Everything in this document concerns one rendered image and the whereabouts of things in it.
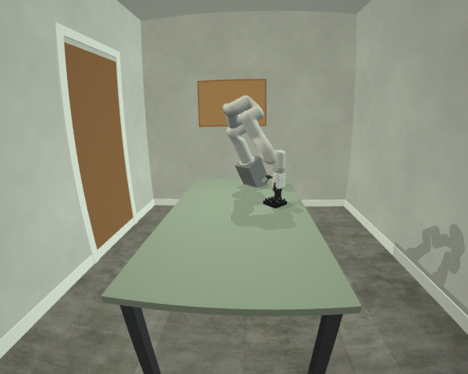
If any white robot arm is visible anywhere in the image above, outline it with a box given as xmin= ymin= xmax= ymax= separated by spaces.
xmin=223 ymin=96 xmax=285 ymax=173

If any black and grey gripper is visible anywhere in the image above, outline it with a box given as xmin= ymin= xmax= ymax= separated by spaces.
xmin=272 ymin=172 xmax=285 ymax=199

